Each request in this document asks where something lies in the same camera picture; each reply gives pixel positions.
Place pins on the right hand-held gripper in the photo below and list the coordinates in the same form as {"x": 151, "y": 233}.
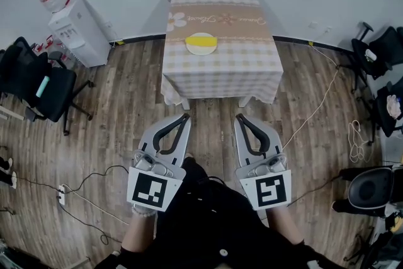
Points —
{"x": 270, "y": 189}

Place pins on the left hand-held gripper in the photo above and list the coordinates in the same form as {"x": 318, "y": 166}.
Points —
{"x": 148, "y": 189}

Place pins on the round cream plate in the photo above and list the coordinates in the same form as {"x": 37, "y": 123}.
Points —
{"x": 201, "y": 51}

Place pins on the yellow corn cob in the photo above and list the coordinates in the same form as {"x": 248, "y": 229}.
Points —
{"x": 201, "y": 41}

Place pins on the person's left forearm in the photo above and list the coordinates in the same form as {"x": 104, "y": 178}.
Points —
{"x": 138, "y": 234}

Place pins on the person's right forearm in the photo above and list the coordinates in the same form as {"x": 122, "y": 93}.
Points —
{"x": 285, "y": 226}

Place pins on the table with checked tablecloth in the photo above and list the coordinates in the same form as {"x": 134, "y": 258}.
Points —
{"x": 220, "y": 78}

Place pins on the person's black clothing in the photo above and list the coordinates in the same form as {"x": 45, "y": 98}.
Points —
{"x": 204, "y": 217}

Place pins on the white power strip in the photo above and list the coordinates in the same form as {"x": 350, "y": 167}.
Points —
{"x": 61, "y": 195}

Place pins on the black office chair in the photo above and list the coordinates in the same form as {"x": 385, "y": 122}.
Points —
{"x": 37, "y": 85}
{"x": 374, "y": 53}
{"x": 388, "y": 123}
{"x": 368, "y": 192}

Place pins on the white water dispenser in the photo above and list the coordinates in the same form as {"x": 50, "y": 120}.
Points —
{"x": 85, "y": 41}

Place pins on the teal cylinder bottle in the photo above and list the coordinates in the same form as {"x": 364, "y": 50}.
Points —
{"x": 43, "y": 86}

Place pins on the pink and white cloth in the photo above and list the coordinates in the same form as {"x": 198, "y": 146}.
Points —
{"x": 393, "y": 106}

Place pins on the white item on chair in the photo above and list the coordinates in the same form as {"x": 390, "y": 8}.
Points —
{"x": 370, "y": 55}

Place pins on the red and white cartons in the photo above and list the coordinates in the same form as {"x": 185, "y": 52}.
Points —
{"x": 52, "y": 47}

